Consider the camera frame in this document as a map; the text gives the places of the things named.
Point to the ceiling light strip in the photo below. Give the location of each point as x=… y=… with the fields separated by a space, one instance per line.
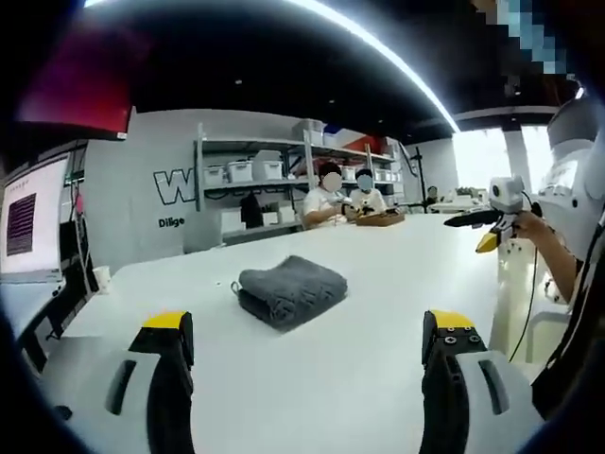
x=406 y=71

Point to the black tripod stand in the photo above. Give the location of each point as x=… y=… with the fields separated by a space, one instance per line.
x=420 y=179

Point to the white storage bin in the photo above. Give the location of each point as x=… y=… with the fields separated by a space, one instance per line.
x=241 y=172
x=214 y=175
x=268 y=165

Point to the red hanging panel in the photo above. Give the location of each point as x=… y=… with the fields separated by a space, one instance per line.
x=80 y=85

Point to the grey metal shelving unit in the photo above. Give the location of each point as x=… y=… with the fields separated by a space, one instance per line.
x=302 y=151

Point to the person's right hand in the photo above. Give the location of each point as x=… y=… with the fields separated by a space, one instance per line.
x=527 y=222

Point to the black bag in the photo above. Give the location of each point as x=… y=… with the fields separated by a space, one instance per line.
x=250 y=210

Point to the white cup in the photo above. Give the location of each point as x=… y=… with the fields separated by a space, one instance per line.
x=101 y=280

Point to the wooden tray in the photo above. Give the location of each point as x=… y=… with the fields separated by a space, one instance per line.
x=380 y=219

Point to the grey towel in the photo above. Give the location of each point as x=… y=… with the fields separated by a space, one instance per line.
x=293 y=291

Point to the computer monitor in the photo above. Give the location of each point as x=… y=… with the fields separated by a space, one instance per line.
x=33 y=220

